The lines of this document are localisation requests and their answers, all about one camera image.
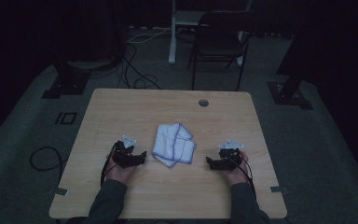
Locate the white cloth with blue grid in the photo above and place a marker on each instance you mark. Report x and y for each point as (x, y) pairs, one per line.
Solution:
(171, 143)

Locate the grey round floor base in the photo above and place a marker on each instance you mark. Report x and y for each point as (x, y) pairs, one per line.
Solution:
(90, 64)

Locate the black folding chair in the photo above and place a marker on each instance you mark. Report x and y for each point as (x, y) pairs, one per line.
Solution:
(220, 40)

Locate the black stand with base plate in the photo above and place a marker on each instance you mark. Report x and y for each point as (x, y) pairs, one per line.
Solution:
(66, 82)
(289, 93)

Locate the person's left hand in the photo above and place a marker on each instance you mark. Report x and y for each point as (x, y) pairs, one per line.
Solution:
(119, 173)

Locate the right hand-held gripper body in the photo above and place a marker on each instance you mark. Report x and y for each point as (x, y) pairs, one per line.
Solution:
(230, 157)

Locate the grey tape piece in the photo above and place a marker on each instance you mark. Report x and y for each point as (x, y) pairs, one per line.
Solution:
(61, 191)
(278, 189)

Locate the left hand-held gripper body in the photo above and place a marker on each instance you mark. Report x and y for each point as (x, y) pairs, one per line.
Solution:
(125, 154)

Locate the person's right hand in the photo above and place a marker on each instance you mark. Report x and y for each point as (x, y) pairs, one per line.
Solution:
(237, 174)

